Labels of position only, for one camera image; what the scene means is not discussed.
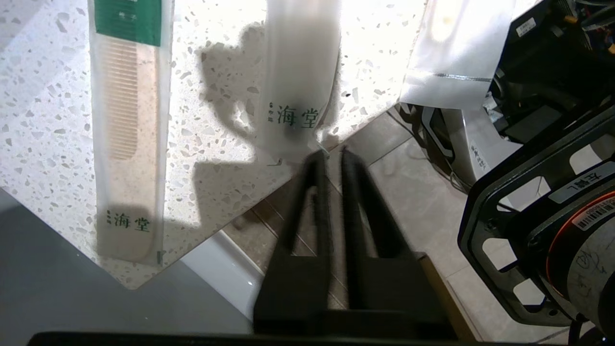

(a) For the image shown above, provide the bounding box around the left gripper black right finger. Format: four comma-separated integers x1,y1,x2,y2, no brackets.
339,148,458,338

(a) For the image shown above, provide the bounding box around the small item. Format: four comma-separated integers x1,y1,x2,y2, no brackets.
400,0,539,110

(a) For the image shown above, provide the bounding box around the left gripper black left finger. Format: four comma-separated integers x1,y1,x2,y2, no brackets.
254,150,334,335

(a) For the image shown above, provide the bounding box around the toothbrush with green label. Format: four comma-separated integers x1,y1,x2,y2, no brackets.
88,0,172,266
256,0,343,164

